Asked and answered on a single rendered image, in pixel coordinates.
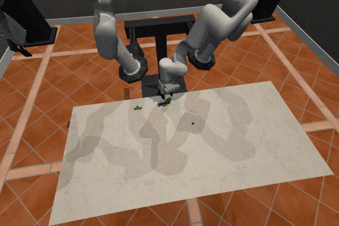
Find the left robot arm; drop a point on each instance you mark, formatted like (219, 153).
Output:
(212, 26)

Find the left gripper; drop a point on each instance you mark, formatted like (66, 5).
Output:
(161, 88)

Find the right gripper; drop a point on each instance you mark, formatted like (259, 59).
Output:
(15, 35)

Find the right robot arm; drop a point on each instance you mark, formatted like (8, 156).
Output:
(108, 43)

